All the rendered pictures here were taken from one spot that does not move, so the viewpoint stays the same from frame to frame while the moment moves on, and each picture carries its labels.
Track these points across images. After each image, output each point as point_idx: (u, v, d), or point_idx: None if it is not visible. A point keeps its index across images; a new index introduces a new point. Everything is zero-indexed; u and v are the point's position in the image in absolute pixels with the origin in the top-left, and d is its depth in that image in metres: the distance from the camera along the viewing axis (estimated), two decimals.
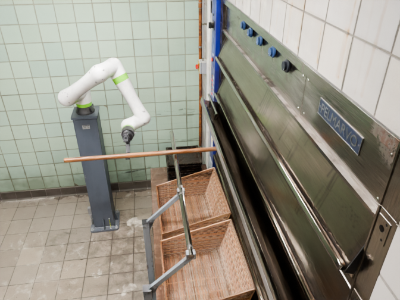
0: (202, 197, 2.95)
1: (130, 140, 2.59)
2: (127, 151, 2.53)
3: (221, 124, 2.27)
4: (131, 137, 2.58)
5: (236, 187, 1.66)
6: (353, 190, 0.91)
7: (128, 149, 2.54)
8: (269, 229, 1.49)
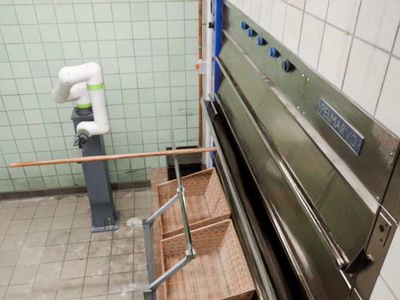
0: (202, 197, 2.95)
1: (84, 143, 2.53)
2: (80, 155, 2.47)
3: (221, 124, 2.27)
4: (84, 141, 2.52)
5: (236, 187, 1.66)
6: (353, 190, 0.91)
7: (81, 152, 2.48)
8: (269, 229, 1.49)
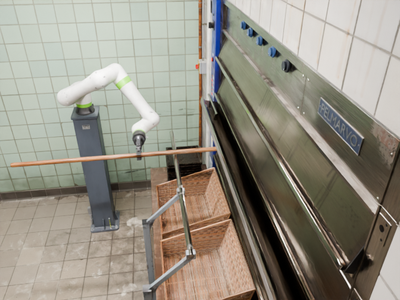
0: (202, 197, 2.95)
1: (141, 144, 2.53)
2: None
3: (221, 124, 2.27)
4: (142, 142, 2.52)
5: (236, 187, 1.66)
6: (353, 190, 0.91)
7: None
8: (269, 229, 1.49)
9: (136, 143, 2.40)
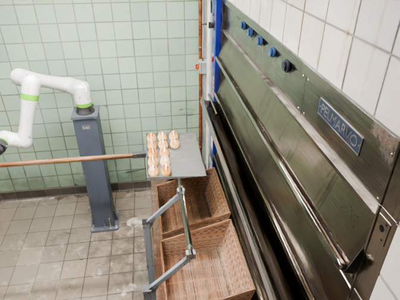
0: (202, 197, 2.95)
1: (0, 154, 2.42)
2: None
3: (221, 124, 2.27)
4: (0, 152, 2.41)
5: (236, 187, 1.66)
6: (353, 190, 0.91)
7: None
8: (269, 229, 1.49)
9: None
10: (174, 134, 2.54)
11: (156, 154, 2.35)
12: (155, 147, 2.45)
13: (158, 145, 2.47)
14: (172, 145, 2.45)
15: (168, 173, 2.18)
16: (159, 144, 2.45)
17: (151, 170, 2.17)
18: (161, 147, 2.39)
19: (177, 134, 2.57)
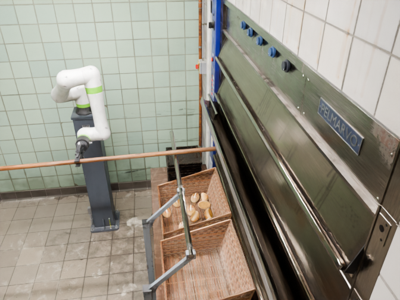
0: None
1: (84, 150, 2.49)
2: None
3: (221, 124, 2.27)
4: (85, 147, 2.48)
5: (236, 187, 1.66)
6: (353, 190, 0.91)
7: (81, 156, 2.41)
8: (269, 229, 1.49)
9: (76, 149, 2.36)
10: (177, 201, 2.83)
11: (206, 216, 2.69)
12: (208, 208, 2.81)
13: (186, 211, 2.77)
14: (165, 215, 2.72)
15: None
16: (187, 211, 2.75)
17: None
18: (199, 216, 2.71)
19: None
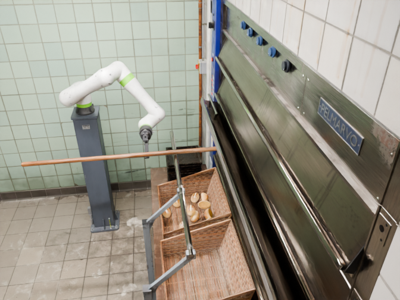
0: None
1: (149, 139, 2.58)
2: (146, 150, 2.52)
3: (221, 124, 2.27)
4: (149, 137, 2.57)
5: (236, 187, 1.66)
6: (353, 190, 0.91)
7: (147, 148, 2.53)
8: (269, 229, 1.49)
9: (143, 130, 2.45)
10: (177, 201, 2.83)
11: (206, 216, 2.69)
12: (208, 208, 2.81)
13: (186, 211, 2.77)
14: (165, 215, 2.72)
15: None
16: (187, 211, 2.75)
17: None
18: (199, 216, 2.71)
19: None
